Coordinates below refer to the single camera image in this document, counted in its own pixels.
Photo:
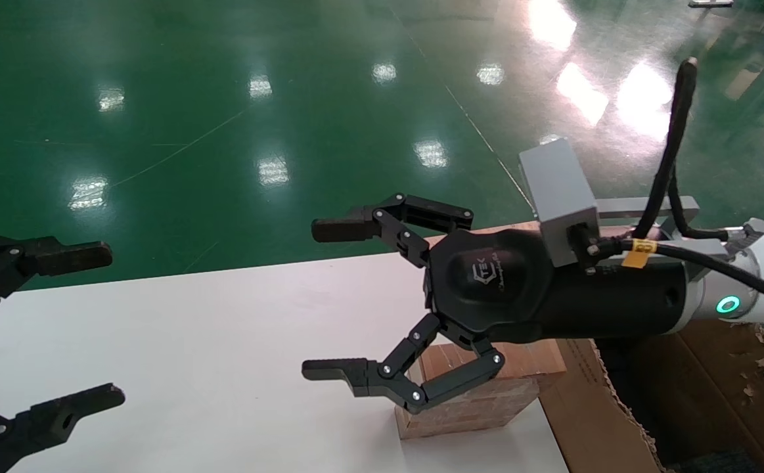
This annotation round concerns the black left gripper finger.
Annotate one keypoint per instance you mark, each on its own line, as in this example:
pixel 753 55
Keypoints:
pixel 60 256
pixel 46 420

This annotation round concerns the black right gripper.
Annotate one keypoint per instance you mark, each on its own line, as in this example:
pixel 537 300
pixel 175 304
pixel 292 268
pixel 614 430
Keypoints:
pixel 519 289

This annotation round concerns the wooden pallet board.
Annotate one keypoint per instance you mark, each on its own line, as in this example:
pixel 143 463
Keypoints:
pixel 487 231

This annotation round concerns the big open cardboard box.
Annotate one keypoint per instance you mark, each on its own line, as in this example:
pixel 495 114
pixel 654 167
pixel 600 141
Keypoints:
pixel 618 420

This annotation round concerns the grey metal base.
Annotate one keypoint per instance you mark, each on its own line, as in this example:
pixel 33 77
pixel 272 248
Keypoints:
pixel 710 2

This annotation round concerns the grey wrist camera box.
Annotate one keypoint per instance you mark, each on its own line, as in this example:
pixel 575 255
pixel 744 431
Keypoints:
pixel 559 190

